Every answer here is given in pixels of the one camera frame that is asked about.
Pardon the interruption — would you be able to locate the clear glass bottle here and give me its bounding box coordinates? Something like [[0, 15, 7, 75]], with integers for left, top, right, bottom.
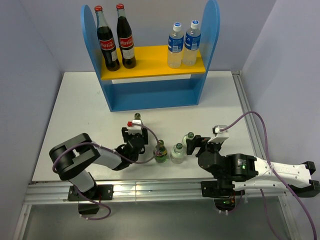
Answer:
[[181, 132, 195, 151], [170, 143, 185, 164]]

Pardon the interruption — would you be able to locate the green Perrier bottle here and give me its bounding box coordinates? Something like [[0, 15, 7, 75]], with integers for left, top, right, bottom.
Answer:
[[153, 139, 168, 164], [134, 112, 141, 121]]

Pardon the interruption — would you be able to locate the Pocari Sweat bottle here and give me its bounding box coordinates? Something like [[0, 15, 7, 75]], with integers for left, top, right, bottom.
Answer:
[[167, 22, 184, 69], [182, 20, 201, 66]]

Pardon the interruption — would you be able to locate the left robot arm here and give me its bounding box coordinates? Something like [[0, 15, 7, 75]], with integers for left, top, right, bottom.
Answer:
[[49, 126, 149, 200]]

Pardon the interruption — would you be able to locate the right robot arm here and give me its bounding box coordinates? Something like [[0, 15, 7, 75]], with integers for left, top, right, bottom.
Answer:
[[183, 133, 320, 198]]

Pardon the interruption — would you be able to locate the blue and yellow shelf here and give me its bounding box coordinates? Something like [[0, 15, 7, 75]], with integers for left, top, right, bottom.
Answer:
[[81, 0, 220, 112]]

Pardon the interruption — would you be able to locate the right cola glass bottle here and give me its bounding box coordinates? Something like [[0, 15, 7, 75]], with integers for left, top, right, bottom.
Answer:
[[116, 3, 136, 69]]

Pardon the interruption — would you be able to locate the cola glass bottle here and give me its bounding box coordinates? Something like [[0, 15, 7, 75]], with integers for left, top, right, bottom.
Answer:
[[94, 5, 120, 72], [116, 3, 136, 69]]

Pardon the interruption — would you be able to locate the left cola glass bottle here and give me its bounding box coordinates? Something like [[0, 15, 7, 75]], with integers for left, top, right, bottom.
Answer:
[[94, 5, 120, 72]]

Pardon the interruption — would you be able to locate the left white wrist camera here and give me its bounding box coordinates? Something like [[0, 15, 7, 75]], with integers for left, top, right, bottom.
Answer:
[[127, 119, 143, 135]]

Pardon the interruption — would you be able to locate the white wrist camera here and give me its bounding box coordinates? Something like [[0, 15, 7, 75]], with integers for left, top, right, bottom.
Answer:
[[127, 119, 143, 135], [208, 125, 229, 144]]

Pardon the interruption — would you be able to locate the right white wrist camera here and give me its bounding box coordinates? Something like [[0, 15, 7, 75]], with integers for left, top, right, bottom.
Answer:
[[208, 125, 229, 144]]

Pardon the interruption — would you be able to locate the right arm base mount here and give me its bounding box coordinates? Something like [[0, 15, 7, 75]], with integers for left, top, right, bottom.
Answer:
[[200, 179, 245, 216]]

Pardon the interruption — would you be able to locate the aluminium side rail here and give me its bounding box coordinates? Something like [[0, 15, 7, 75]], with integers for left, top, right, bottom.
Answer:
[[231, 71, 302, 240]]

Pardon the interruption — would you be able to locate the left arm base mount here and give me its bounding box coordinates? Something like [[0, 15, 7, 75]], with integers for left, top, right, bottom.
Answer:
[[67, 184, 114, 217]]

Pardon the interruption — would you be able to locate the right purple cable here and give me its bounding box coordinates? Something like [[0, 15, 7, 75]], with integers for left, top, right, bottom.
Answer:
[[221, 111, 320, 240]]

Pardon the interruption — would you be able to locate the aluminium front rail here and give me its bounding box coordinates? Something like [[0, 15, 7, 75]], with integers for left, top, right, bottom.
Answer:
[[12, 178, 286, 240]]

